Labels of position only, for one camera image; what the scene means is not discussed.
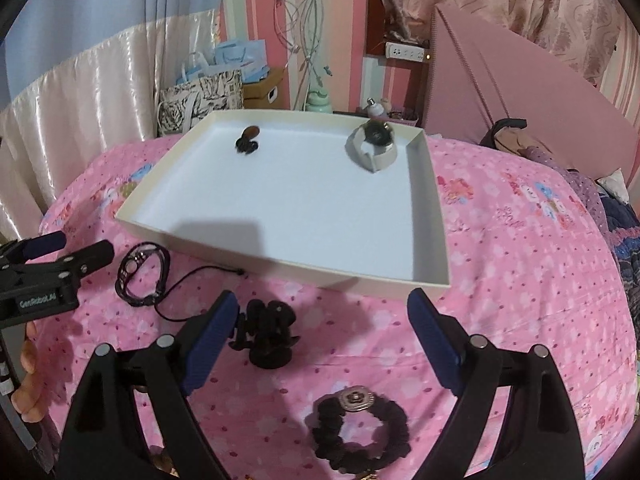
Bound black braided cord bracelet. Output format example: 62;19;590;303
114;242;248;322

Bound black scrunchie with charm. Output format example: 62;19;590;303
309;386;411;479

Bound black spiral hair clip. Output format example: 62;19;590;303
229;299;300;370

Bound brown pendant black knot cord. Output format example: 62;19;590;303
234;124;263;156

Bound watch with beige strap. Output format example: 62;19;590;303
345;119;397;174

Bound person's left hand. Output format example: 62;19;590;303
11;321;49;424

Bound cream satin curtain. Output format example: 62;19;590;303
1;10;220;240

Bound black white floral tote bag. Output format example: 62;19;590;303
156;70;243;136

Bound pink floral bedspread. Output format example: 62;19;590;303
36;140;637;479

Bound white shallow tray box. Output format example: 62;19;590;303
116;110;450;299

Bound purple dotted pillow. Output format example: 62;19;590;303
518;145;608;235

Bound cardboard box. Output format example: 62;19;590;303
243;67;286;110

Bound light blue paper bag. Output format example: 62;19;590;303
176;39;270;84

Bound mint green bottle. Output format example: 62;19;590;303
305;88;333;114

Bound brown black bag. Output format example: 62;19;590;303
480;118;537;155

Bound pink plastic basket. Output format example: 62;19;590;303
356;108;419;127

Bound pink headboard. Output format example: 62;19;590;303
423;4;639;179

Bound white power strip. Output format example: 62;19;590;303
385;42;431;63

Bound pink patterned curtain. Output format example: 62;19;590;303
382;0;625;84

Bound hanging charging cables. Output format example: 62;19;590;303
271;0;334;106

